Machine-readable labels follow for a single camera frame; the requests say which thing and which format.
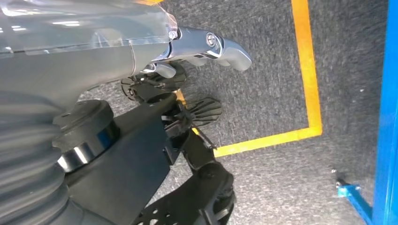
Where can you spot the yellow floor tape square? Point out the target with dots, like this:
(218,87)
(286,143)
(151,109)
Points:
(306,77)

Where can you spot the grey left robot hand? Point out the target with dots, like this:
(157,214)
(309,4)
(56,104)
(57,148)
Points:
(77,56)

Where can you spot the blue metal shelf rack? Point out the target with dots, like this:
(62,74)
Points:
(385,93)

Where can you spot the robot's own black legs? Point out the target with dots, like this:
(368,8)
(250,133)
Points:
(130,161)

